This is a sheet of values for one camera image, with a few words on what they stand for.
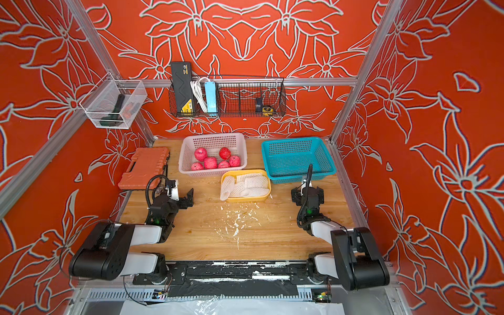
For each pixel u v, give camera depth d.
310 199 0.67
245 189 0.86
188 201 0.83
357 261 0.42
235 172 0.97
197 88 0.85
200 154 1.04
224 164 1.00
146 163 1.03
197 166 0.98
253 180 0.90
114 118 0.81
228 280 0.73
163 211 0.69
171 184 0.76
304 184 0.76
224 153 1.06
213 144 1.10
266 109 0.95
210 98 0.89
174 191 0.79
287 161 1.10
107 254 0.43
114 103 0.91
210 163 1.01
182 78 0.86
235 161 1.01
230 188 0.88
